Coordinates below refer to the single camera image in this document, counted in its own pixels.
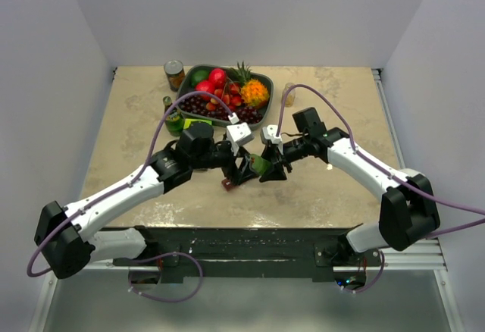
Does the clear glass jar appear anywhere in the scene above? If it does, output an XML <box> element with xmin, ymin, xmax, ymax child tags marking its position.
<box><xmin>281</xmin><ymin>83</ymin><xmax>296</xmax><ymax>107</ymax></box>

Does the pineapple top green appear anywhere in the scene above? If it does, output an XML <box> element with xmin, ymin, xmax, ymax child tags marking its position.
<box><xmin>229</xmin><ymin>61</ymin><xmax>252</xmax><ymax>86</ymax></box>

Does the green pill bottle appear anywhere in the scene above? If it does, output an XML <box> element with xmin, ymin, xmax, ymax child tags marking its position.
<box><xmin>249</xmin><ymin>154</ymin><xmax>272</xmax><ymax>177</ymax></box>

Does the red apple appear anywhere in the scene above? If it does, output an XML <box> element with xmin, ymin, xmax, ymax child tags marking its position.
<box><xmin>195</xmin><ymin>80</ymin><xmax>215</xmax><ymax>102</ymax></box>
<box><xmin>208</xmin><ymin>68</ymin><xmax>227</xmax><ymax>89</ymax></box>

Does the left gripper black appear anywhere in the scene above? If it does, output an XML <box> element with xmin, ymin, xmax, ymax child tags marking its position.
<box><xmin>191</xmin><ymin>138</ymin><xmax>260</xmax><ymax>186</ymax></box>

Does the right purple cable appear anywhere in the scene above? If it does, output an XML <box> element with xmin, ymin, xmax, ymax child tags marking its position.
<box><xmin>276</xmin><ymin>83</ymin><xmax>485</xmax><ymax>295</ymax></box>

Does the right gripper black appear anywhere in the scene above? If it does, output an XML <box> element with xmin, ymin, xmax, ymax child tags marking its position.
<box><xmin>256</xmin><ymin>135</ymin><xmax>310</xmax><ymax>182</ymax></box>

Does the red weekly pill organizer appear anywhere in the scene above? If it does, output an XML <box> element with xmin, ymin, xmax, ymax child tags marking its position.
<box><xmin>221</xmin><ymin>177</ymin><xmax>236</xmax><ymax>192</ymax></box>

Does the red apple lower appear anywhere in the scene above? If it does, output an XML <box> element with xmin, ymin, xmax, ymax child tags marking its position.
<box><xmin>195</xmin><ymin>80</ymin><xmax>215</xmax><ymax>102</ymax></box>

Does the red apple upper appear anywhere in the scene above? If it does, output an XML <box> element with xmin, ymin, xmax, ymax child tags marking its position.
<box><xmin>208</xmin><ymin>68</ymin><xmax>227</xmax><ymax>89</ymax></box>

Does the green glass bottle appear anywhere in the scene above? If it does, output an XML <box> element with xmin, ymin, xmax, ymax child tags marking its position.
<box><xmin>163</xmin><ymin>96</ymin><xmax>184</xmax><ymax>136</ymax></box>

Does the aluminium rail frame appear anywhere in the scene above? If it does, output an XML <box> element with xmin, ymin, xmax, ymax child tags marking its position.
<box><xmin>86</xmin><ymin>67</ymin><xmax>450</xmax><ymax>272</ymax></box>

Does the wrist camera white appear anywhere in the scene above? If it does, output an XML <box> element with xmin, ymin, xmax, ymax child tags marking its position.
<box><xmin>226</xmin><ymin>112</ymin><xmax>254</xmax><ymax>155</ymax></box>
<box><xmin>260</xmin><ymin>124</ymin><xmax>283</xmax><ymax>145</ymax></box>

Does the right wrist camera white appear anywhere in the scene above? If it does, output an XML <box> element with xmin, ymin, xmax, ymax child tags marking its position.
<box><xmin>260</xmin><ymin>124</ymin><xmax>283</xmax><ymax>145</ymax></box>

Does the purple cable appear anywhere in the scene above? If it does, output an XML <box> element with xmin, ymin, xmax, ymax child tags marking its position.
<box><xmin>26</xmin><ymin>89</ymin><xmax>238</xmax><ymax>303</ymax></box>
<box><xmin>276</xmin><ymin>83</ymin><xmax>485</xmax><ymax>295</ymax></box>

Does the grey fruit tray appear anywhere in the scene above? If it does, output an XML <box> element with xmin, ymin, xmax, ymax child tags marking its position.
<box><xmin>177</xmin><ymin>64</ymin><xmax>274</xmax><ymax>129</ymax></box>

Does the razor box black green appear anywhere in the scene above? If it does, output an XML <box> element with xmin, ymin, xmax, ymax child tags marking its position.
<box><xmin>183</xmin><ymin>118</ymin><xmax>212</xmax><ymax>130</ymax></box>

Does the tin can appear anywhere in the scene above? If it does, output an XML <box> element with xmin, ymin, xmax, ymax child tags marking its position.
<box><xmin>164</xmin><ymin>60</ymin><xmax>185</xmax><ymax>92</ymax></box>

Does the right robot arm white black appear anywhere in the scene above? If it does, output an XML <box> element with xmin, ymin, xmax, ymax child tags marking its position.
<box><xmin>260</xmin><ymin>108</ymin><xmax>440</xmax><ymax>266</ymax></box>

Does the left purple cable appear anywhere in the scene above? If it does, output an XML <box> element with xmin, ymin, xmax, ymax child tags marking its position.
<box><xmin>26</xmin><ymin>89</ymin><xmax>238</xmax><ymax>303</ymax></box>

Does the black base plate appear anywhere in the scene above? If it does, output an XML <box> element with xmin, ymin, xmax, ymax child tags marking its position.
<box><xmin>66</xmin><ymin>227</ymin><xmax>421</xmax><ymax>284</ymax></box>

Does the purple grape bunch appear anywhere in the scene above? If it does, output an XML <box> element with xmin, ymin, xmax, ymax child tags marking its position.
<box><xmin>179</xmin><ymin>96</ymin><xmax>263</xmax><ymax>124</ymax></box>

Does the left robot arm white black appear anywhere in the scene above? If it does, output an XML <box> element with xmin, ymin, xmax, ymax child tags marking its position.
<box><xmin>34</xmin><ymin>122</ymin><xmax>254</xmax><ymax>279</ymax></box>

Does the green lime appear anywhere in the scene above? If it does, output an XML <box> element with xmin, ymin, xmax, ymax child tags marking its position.
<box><xmin>190</xmin><ymin>70</ymin><xmax>209</xmax><ymax>88</ymax></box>

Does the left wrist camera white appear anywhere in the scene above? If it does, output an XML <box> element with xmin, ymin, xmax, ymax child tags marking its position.
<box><xmin>226</xmin><ymin>112</ymin><xmax>254</xmax><ymax>155</ymax></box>

